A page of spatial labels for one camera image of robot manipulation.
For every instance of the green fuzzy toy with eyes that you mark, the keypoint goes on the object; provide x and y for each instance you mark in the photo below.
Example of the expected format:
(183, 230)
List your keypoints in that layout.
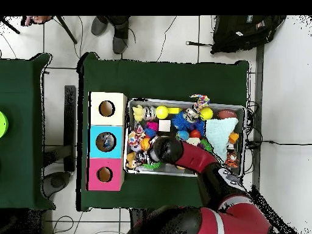
(155, 166)

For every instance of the orange plastic building block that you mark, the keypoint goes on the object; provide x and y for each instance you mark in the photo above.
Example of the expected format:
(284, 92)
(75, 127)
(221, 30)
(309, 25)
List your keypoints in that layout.
(234, 138)

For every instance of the dark green table cloth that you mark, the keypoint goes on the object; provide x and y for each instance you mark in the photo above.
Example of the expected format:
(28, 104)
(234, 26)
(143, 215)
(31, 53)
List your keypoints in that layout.
(161, 78)
(24, 122)

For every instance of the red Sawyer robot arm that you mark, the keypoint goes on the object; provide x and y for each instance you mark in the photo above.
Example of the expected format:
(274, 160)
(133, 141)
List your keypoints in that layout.
(200, 156)

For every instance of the mint green knitted cloth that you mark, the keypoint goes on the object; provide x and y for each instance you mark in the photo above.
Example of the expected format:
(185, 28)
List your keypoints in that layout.
(220, 136)

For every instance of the small brown football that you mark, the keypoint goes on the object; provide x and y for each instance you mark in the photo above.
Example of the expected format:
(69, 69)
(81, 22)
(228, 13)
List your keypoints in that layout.
(227, 114)

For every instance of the wooden box with three holes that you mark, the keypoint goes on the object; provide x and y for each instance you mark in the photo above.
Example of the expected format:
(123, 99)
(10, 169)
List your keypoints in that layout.
(118, 146)

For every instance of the green round object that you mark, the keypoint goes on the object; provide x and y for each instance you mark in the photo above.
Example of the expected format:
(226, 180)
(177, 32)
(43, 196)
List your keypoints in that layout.
(3, 124)

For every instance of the black backpack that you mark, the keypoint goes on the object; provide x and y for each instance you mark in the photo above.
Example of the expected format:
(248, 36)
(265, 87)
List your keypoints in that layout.
(243, 34)

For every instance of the person's hand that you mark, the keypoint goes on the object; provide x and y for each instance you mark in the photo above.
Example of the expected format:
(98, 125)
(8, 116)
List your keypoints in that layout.
(36, 20)

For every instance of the small orange basketball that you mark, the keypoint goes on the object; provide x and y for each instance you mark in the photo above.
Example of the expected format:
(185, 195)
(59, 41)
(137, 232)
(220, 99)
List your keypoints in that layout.
(145, 143)

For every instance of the colourful patchwork cloth scrap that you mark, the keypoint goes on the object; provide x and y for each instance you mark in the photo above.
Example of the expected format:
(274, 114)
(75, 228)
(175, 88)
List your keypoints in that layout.
(200, 101)

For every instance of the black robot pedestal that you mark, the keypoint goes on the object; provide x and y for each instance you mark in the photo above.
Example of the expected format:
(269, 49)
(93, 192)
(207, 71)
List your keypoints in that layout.
(136, 213)

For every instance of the clear mesh bin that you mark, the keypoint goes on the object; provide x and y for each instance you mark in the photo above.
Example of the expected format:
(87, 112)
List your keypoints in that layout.
(146, 171)

